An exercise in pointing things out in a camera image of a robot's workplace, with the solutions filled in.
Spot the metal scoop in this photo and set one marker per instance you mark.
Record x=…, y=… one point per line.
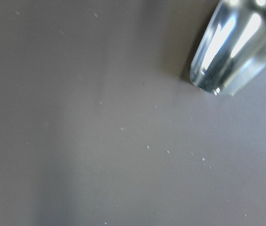
x=232, y=51

